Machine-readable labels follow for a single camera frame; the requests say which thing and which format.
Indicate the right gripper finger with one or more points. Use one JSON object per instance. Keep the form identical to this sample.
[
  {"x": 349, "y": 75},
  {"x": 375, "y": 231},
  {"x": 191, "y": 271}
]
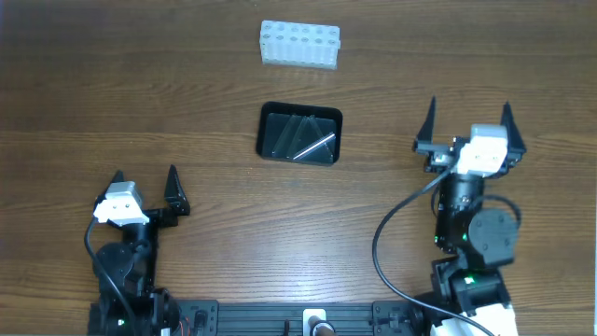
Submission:
[
  {"x": 512, "y": 135},
  {"x": 428, "y": 128}
]

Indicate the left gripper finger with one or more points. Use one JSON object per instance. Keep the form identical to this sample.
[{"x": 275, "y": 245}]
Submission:
[
  {"x": 176, "y": 196},
  {"x": 117, "y": 177}
]

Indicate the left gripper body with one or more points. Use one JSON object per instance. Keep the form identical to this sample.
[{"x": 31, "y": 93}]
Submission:
[{"x": 163, "y": 217}]

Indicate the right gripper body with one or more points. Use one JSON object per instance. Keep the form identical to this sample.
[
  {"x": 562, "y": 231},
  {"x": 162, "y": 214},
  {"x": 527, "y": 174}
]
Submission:
[{"x": 438, "y": 156}]

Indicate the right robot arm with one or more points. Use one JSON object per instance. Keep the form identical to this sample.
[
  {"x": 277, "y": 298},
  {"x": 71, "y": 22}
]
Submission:
[{"x": 476, "y": 242}]

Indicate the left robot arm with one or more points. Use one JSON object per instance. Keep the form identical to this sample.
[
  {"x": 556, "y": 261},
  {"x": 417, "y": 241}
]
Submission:
[{"x": 133, "y": 266}]

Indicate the clear test tube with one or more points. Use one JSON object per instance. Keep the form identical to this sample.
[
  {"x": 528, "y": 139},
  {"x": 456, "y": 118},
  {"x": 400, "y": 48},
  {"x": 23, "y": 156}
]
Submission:
[
  {"x": 315, "y": 147},
  {"x": 322, "y": 136}
]

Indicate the black tray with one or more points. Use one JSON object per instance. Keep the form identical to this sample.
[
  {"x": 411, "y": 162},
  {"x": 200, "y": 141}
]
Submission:
[{"x": 263, "y": 130}]

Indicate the white test tube rack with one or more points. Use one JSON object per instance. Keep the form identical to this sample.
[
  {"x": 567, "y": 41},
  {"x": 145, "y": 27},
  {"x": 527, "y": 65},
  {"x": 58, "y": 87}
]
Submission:
[{"x": 300, "y": 46}]

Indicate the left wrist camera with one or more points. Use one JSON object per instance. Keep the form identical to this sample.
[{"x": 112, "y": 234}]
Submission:
[{"x": 120, "y": 205}]

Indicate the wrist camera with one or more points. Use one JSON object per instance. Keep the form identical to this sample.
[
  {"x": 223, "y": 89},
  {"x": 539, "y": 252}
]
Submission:
[
  {"x": 482, "y": 149},
  {"x": 120, "y": 205}
]

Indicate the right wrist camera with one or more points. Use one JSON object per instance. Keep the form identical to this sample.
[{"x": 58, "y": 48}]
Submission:
[{"x": 482, "y": 149}]

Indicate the mounting rail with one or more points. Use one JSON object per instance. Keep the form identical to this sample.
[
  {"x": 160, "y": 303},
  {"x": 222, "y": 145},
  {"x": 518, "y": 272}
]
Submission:
[{"x": 280, "y": 319}]

